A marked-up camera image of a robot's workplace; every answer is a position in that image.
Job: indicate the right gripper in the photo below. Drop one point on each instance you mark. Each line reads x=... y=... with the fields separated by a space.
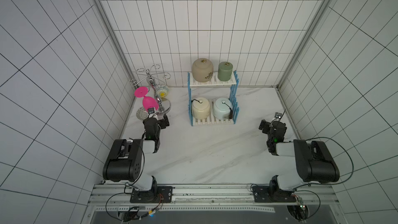
x=270 y=126

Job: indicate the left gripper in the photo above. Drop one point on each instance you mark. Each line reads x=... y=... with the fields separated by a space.
x=161 y=122

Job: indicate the cream tea canister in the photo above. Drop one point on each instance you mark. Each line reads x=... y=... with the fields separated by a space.
x=200 y=108

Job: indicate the light blue tea canister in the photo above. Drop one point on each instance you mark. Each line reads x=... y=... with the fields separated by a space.
x=222 y=108

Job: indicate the large beige tea canister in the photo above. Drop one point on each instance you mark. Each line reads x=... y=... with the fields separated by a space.
x=202 y=70

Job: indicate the green tea canister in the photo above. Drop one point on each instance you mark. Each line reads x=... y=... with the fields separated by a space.
x=225 y=70

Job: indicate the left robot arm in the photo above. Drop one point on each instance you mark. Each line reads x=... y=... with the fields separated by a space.
x=126 y=161

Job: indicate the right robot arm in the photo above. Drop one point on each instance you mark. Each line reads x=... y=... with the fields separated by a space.
x=313 y=162

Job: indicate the blue white slatted shelf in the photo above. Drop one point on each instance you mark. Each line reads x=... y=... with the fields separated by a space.
x=214 y=83

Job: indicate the pink plastic wine glass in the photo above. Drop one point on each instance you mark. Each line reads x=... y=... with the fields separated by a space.
x=148 y=101

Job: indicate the yellow blue patterned bowl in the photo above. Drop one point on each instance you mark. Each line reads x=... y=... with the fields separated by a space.
x=162 y=91

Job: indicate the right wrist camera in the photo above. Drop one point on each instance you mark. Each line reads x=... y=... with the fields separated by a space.
x=278 y=115

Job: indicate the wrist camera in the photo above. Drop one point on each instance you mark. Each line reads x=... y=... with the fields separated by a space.
x=278 y=115
x=151 y=110

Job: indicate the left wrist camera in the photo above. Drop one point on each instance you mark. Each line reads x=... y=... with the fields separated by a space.
x=151 y=110

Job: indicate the chrome wire glass rack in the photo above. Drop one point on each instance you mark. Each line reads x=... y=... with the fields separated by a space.
x=150 y=82

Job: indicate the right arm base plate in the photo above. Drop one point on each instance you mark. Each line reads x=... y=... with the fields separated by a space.
x=267 y=194

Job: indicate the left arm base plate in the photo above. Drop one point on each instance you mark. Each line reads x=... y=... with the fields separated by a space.
x=158 y=194

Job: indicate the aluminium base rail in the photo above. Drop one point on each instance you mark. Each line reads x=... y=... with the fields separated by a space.
x=186 y=197

